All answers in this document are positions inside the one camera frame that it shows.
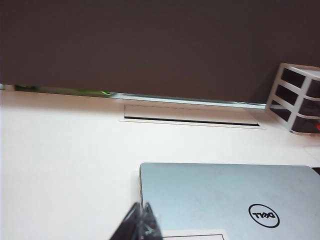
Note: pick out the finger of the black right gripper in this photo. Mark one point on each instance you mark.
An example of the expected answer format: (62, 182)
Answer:
(128, 226)
(151, 226)

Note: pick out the white red laptop sticker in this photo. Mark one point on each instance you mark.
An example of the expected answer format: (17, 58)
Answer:
(192, 236)

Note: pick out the silver Dell laptop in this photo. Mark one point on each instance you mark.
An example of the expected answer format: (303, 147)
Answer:
(212, 195)

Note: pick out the bright green object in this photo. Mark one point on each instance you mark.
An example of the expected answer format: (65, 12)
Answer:
(106, 93)

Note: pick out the brown desk partition panel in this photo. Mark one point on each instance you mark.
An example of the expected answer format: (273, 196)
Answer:
(150, 45)

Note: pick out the white drawer organizer frame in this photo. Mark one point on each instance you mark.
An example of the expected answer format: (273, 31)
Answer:
(303, 92)

